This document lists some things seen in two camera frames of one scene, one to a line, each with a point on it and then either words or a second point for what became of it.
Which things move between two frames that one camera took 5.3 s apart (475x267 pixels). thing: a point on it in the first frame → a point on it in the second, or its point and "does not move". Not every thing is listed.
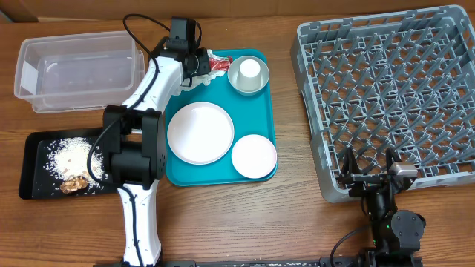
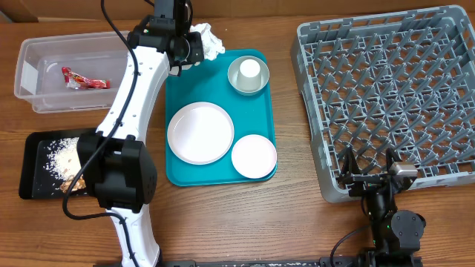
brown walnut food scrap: [73, 184] does not move
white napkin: [197, 81] → [213, 45]
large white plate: [200, 133] does not move
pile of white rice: [67, 159] does not move
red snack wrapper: [220, 64] → [75, 81]
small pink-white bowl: [254, 156] does not move
